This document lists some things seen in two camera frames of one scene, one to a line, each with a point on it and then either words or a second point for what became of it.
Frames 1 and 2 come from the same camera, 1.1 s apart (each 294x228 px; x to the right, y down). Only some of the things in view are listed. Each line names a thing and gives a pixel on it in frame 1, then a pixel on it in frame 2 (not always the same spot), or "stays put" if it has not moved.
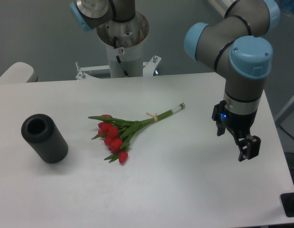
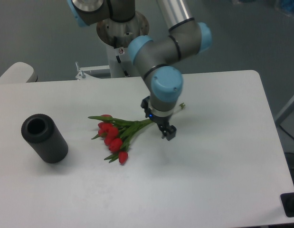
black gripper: x=239 y=126 to x=168 y=131
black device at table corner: x=290 y=203 stays put
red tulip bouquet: x=116 y=132 stays put
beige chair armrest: x=19 y=72 stays put
